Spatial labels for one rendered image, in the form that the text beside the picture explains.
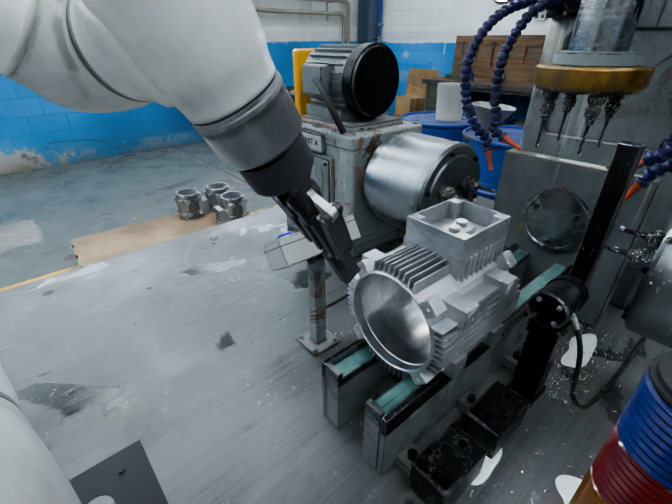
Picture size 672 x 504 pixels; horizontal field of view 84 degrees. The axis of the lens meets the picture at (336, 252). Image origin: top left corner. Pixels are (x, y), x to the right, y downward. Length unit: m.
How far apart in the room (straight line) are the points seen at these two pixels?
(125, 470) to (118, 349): 0.39
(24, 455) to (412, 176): 0.78
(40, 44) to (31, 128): 5.43
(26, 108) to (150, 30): 5.52
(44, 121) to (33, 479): 5.58
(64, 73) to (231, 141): 0.15
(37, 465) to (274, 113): 0.31
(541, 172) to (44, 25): 0.88
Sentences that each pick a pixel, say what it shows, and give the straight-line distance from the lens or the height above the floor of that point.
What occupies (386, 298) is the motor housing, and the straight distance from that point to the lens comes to 0.65.
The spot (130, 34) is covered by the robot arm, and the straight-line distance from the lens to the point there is 0.32.
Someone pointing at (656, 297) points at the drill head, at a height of 1.04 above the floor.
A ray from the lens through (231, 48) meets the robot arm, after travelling 0.31.
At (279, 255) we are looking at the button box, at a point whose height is 1.05.
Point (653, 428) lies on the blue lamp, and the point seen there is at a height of 1.19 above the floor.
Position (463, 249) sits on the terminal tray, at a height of 1.13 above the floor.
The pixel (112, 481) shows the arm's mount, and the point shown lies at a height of 0.91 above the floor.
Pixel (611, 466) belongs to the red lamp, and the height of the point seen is 1.14.
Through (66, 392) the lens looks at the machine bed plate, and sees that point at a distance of 0.90.
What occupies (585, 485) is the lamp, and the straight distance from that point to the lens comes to 0.35.
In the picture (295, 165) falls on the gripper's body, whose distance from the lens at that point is 0.37.
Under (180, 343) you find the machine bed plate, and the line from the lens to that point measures 0.90.
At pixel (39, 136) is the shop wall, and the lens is 5.86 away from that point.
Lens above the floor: 1.37
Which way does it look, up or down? 30 degrees down
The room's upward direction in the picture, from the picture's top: straight up
